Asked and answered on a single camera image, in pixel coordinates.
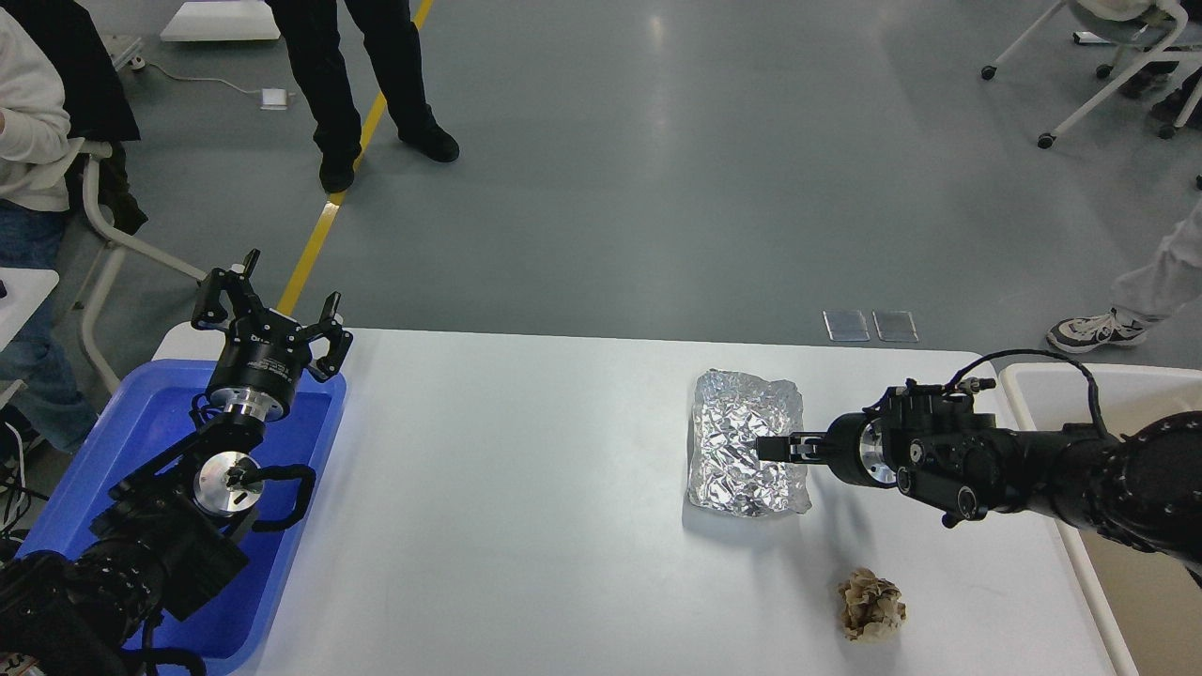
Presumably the left metal floor plate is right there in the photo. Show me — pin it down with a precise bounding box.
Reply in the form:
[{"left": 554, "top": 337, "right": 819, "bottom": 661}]
[{"left": 823, "top": 312, "right": 871, "bottom": 343}]

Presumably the crumpled brown paper ball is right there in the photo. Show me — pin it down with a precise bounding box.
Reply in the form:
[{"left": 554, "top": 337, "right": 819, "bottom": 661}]
[{"left": 837, "top": 567, "right": 908, "bottom": 644}]

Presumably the white power adapter with cable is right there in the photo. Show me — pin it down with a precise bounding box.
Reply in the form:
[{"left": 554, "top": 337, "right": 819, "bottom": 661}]
[{"left": 130, "top": 57, "right": 293, "bottom": 111}]

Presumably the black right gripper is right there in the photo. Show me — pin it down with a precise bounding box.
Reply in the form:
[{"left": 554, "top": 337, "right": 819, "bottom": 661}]
[{"left": 755, "top": 413, "right": 897, "bottom": 487}]

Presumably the metal floor plate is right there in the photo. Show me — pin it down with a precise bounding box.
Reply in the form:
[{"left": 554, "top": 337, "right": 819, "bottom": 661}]
[
  {"left": 871, "top": 312, "right": 920, "bottom": 344},
  {"left": 823, "top": 312, "right": 871, "bottom": 343}
]

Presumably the seated person white sweater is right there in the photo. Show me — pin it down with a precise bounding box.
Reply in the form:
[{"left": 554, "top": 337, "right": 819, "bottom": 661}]
[{"left": 1, "top": 11, "right": 99, "bottom": 453}]

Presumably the blue plastic bin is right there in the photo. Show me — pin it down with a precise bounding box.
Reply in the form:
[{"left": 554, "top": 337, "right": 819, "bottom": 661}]
[{"left": 2, "top": 360, "right": 347, "bottom": 675}]

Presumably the beige plastic bin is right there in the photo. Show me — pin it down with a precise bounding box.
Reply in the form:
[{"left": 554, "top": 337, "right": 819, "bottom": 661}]
[{"left": 1000, "top": 362, "right": 1201, "bottom": 675}]

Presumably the right metal floor plate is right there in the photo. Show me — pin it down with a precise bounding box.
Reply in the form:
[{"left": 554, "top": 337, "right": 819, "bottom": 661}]
[{"left": 871, "top": 312, "right": 920, "bottom": 344}]

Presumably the standing person in black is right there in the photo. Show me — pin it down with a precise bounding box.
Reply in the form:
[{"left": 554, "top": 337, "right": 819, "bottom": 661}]
[{"left": 267, "top": 0, "right": 462, "bottom": 195}]

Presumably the white flat base board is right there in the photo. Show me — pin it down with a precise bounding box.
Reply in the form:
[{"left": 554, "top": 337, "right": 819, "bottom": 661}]
[{"left": 159, "top": 1, "right": 282, "bottom": 42}]

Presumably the white side table corner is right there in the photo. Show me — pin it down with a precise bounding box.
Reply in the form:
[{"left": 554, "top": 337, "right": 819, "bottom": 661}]
[{"left": 1, "top": 267, "right": 60, "bottom": 349}]

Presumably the white office chair on wheels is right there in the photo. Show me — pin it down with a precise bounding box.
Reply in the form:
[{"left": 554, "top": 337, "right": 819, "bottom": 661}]
[{"left": 980, "top": 1, "right": 1200, "bottom": 149}]

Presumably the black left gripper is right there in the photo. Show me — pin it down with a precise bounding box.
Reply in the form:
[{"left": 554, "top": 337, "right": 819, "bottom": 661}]
[{"left": 192, "top": 250, "right": 355, "bottom": 420}]

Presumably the person leg with sneaker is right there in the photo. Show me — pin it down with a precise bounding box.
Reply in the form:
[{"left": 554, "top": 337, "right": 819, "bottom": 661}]
[{"left": 1046, "top": 204, "right": 1201, "bottom": 354}]

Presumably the aluminium foil tray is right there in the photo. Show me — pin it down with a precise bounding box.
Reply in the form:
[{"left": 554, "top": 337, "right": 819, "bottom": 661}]
[{"left": 686, "top": 369, "right": 813, "bottom": 518}]

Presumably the white chair with jacket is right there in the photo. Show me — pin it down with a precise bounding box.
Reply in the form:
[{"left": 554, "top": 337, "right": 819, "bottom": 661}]
[{"left": 2, "top": 1, "right": 206, "bottom": 393}]

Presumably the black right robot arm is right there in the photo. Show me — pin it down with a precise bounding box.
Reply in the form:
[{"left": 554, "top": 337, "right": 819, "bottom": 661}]
[{"left": 755, "top": 364, "right": 1201, "bottom": 576}]

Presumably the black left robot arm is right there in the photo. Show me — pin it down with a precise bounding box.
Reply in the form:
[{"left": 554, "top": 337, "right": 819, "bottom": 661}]
[{"left": 2, "top": 250, "right": 353, "bottom": 675}]

